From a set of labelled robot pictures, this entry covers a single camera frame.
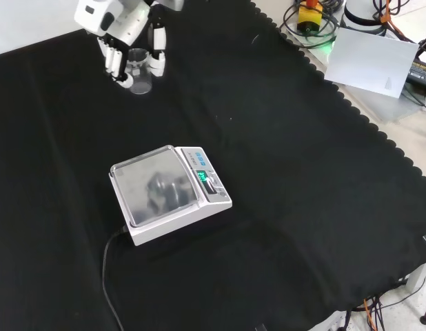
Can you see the black bench cloth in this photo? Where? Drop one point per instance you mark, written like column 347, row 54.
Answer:
column 268, row 138

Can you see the white electronic balance steel pan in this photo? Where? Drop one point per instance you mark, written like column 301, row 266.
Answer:
column 154, row 193

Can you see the clear glass beaker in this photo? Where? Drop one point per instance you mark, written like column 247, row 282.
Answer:
column 141, row 81

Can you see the yellow stop button box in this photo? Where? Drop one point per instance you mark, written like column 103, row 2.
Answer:
column 308, row 19

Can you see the pale board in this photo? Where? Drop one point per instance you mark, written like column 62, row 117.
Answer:
column 369, row 62

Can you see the black power adapter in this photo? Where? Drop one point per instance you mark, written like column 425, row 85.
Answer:
column 421, row 74

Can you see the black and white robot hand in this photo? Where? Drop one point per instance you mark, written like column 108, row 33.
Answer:
column 123, row 24

